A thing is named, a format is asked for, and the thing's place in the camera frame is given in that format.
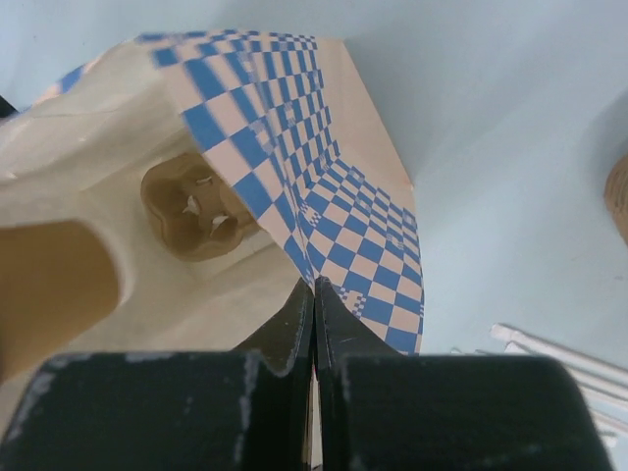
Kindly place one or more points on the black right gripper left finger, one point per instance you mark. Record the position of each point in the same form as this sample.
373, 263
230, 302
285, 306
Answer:
248, 408

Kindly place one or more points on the single brown paper cup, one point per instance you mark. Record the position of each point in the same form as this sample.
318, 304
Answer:
57, 280

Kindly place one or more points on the white wrapped straw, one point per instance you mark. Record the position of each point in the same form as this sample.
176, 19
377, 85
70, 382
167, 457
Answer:
606, 430
518, 340
599, 388

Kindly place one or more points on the white wrapped straw back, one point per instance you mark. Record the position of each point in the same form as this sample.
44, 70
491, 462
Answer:
518, 340

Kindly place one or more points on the blue checkered paper bag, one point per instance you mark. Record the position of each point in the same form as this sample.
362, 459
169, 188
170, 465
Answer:
284, 119

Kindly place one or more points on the single brown pulp cup carrier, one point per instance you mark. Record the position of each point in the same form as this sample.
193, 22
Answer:
192, 211

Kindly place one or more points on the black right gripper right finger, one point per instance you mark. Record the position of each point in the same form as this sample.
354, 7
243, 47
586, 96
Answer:
381, 410

